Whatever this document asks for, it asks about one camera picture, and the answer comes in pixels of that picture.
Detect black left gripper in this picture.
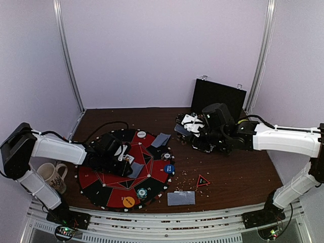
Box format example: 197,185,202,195
100,153,133,177

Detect queen of spades card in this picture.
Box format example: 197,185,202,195
125,155,135,164

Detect face-down board card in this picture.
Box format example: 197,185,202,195
128,162,144,179

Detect orange big blind button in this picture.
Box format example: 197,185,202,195
123,196,135,208

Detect clear dealer button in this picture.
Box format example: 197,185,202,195
137,131,147,139

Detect purple 500 poker chip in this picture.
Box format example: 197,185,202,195
161,153,172,161

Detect blue small blind button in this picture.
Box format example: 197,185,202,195
164,164,175,174

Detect face-down burn cards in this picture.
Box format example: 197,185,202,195
151,133,171,148

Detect dealt blue card pair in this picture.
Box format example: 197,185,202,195
176,191,195,205

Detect grey playing card deck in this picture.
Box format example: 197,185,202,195
174,124,192,137

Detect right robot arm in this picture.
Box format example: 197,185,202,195
182,103,323,224

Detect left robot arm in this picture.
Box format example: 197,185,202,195
1,123,133,225

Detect red black triangle card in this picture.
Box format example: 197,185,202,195
196,174,210,187

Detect round red black poker mat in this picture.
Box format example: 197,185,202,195
75,129,175,212

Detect black poker chip case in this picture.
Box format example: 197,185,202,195
177,78,247,152

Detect white patterned mug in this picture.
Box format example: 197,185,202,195
37,163,68,194

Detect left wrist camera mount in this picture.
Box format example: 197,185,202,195
114,143,131,161

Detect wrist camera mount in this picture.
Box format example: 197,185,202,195
181,114,206,134
114,143,131,161

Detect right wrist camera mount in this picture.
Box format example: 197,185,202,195
181,114,206,134

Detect aluminium frame post right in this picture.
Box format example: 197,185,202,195
245,0,276,114

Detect aluminium frame post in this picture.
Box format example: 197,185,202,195
245,0,276,114
53,0,85,113

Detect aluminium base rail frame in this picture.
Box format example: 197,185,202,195
18,200,312,242

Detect aluminium frame post left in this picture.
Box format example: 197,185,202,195
53,0,85,113

